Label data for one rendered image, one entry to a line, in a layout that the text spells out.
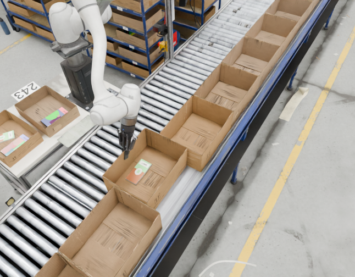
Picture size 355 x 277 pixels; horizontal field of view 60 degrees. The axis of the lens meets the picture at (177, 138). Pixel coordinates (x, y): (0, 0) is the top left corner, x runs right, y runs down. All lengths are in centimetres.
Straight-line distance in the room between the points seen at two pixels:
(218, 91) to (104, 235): 126
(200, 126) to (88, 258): 103
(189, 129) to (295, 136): 155
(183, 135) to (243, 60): 90
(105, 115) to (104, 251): 68
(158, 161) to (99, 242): 56
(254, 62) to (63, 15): 142
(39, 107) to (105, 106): 125
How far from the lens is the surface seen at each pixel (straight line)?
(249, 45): 259
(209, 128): 202
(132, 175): 180
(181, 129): 201
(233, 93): 227
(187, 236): 192
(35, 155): 229
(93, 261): 165
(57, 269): 165
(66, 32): 216
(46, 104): 259
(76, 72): 228
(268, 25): 293
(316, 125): 349
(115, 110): 142
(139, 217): 169
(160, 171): 181
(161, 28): 260
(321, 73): 414
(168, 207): 171
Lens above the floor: 241
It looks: 51 degrees down
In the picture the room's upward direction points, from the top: 2 degrees counter-clockwise
